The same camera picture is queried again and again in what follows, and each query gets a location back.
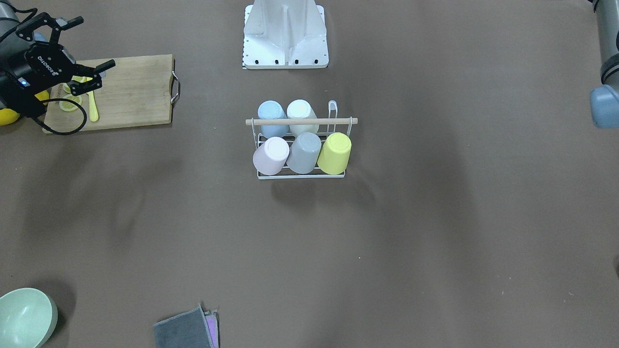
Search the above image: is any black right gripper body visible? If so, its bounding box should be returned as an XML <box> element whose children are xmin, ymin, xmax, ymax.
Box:
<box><xmin>0</xmin><ymin>42</ymin><xmax>76</xmax><ymax>105</ymax></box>

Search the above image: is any pink cup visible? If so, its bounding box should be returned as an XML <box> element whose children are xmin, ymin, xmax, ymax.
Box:
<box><xmin>252</xmin><ymin>137</ymin><xmax>290</xmax><ymax>175</ymax></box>

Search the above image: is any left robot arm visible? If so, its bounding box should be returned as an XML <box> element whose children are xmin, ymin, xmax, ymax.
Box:
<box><xmin>590</xmin><ymin>0</ymin><xmax>619</xmax><ymax>129</ymax></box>

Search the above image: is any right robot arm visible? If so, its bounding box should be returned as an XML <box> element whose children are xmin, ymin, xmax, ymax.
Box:
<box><xmin>0</xmin><ymin>0</ymin><xmax>116</xmax><ymax>134</ymax></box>

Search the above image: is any light blue cup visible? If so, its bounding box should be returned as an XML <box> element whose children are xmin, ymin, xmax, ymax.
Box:
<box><xmin>257</xmin><ymin>101</ymin><xmax>289</xmax><ymax>139</ymax></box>

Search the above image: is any cream white cup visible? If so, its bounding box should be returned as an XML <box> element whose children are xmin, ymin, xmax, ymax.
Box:
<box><xmin>286</xmin><ymin>99</ymin><xmax>319</xmax><ymax>137</ymax></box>

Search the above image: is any grey cup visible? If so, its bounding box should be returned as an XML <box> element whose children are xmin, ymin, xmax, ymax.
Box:
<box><xmin>286</xmin><ymin>132</ymin><xmax>322</xmax><ymax>174</ymax></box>

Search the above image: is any yellow cup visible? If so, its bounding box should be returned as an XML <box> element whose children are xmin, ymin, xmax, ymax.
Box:
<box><xmin>317</xmin><ymin>132</ymin><xmax>352</xmax><ymax>175</ymax></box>

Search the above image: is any lemon slice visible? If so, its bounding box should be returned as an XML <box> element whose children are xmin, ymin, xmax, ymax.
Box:
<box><xmin>63</xmin><ymin>76</ymin><xmax>92</xmax><ymax>95</ymax></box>
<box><xmin>58</xmin><ymin>94</ymin><xmax>83</xmax><ymax>112</ymax></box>

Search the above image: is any yellow plastic knife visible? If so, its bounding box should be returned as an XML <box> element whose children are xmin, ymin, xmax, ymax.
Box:
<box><xmin>87</xmin><ymin>91</ymin><xmax>99</xmax><ymax>123</ymax></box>

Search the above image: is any wooden cutting board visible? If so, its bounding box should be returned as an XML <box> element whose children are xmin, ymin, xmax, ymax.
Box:
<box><xmin>43</xmin><ymin>54</ymin><xmax>181</xmax><ymax>133</ymax></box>

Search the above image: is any whole yellow lemon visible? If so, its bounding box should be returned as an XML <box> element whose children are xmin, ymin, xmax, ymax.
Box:
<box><xmin>0</xmin><ymin>108</ymin><xmax>20</xmax><ymax>126</ymax></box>

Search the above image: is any green bowl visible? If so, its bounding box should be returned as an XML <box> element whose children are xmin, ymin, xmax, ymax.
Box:
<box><xmin>0</xmin><ymin>287</ymin><xmax>58</xmax><ymax>348</ymax></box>

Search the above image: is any grey folded cloth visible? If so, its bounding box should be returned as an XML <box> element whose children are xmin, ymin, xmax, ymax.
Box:
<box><xmin>153</xmin><ymin>305</ymin><xmax>220</xmax><ymax>348</ymax></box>

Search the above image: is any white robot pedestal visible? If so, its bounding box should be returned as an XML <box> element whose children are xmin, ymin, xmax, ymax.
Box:
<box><xmin>242</xmin><ymin>0</ymin><xmax>329</xmax><ymax>69</ymax></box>

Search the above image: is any white wire cup holder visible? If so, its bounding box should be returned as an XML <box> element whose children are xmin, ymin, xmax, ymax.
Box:
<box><xmin>245</xmin><ymin>100</ymin><xmax>358</xmax><ymax>180</ymax></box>

